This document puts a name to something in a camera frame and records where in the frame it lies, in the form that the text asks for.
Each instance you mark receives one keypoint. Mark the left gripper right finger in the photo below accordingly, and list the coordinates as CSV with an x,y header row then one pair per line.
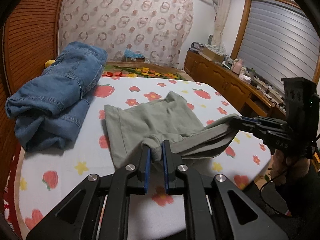
x,y
171,161

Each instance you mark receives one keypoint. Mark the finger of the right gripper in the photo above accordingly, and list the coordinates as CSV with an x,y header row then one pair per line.
x,y
245,121
248,127

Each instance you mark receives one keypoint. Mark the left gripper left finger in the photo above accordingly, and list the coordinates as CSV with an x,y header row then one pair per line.
x,y
143,170

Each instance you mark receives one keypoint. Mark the grey-green pants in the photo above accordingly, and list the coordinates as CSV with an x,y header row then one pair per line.
x,y
160,127

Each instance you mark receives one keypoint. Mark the person's right hand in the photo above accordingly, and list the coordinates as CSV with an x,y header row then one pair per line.
x,y
284,167

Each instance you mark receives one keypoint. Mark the wooden sideboard cabinet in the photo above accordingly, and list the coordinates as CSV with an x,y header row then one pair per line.
x,y
246,99

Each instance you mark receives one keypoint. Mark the pink jar on cabinet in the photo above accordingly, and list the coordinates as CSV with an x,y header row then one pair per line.
x,y
237,66

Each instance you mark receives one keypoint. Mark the cardboard box on cabinet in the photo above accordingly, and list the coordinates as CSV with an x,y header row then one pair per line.
x,y
211,55

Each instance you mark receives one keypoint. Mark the grey window blind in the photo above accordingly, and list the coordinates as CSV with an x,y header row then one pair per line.
x,y
279,42

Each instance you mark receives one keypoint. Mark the white strawberry print blanket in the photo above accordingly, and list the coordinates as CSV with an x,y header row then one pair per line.
x,y
157,215

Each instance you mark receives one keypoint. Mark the floral orange bed quilt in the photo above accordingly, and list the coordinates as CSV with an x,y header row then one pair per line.
x,y
140,71

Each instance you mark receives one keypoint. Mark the blue tissue box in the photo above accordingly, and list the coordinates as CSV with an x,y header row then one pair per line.
x,y
130,56

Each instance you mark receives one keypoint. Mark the folded blue jeans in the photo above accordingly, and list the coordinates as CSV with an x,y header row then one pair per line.
x,y
50,109

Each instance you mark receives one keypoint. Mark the beige tied curtain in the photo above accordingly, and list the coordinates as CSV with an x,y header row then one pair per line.
x,y
222,12

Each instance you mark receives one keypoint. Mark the patterned lace curtain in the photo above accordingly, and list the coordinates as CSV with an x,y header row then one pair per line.
x,y
155,29

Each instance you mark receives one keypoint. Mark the yellow plush toy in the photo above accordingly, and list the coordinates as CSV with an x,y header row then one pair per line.
x,y
48,63

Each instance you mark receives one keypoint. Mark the wooden slatted wardrobe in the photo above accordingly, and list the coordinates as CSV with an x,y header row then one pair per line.
x,y
28,38

